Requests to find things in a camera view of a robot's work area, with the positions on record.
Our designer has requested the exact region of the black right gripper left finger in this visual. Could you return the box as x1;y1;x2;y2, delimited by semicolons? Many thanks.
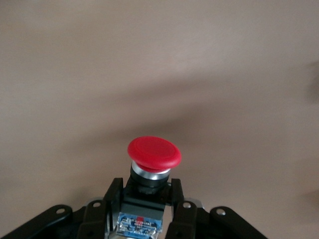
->
0;177;124;239

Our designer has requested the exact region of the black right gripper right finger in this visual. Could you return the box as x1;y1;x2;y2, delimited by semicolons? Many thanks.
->
164;178;269;239

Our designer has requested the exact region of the red mushroom push button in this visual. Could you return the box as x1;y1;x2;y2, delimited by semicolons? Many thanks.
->
117;135;182;236

